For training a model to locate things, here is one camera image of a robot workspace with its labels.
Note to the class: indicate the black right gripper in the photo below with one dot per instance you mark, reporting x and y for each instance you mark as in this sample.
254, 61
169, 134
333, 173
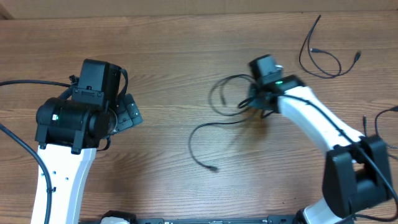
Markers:
251, 101

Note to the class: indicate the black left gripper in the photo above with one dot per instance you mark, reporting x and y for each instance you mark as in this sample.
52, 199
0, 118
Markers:
127, 113

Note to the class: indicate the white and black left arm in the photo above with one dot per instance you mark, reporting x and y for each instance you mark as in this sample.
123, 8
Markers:
69, 134

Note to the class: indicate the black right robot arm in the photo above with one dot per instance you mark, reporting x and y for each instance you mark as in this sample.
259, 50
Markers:
357, 173

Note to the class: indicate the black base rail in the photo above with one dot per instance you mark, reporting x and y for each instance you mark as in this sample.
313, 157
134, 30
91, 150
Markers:
114, 216

